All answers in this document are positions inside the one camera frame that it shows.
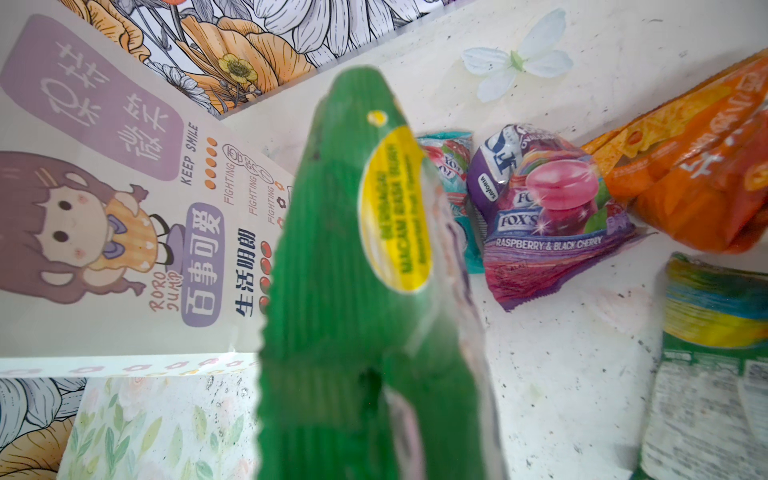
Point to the green snack packet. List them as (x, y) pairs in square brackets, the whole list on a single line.
[(707, 415), (373, 364)]

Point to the white paper bag with cartoon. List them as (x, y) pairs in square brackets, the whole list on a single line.
[(137, 232)]

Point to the orange snack packet back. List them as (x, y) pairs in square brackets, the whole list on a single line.
[(695, 167)]

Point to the teal Fox's candy packet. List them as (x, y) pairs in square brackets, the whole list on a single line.
[(449, 151)]

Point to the purple candy packet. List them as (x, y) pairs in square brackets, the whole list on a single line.
[(546, 213)]

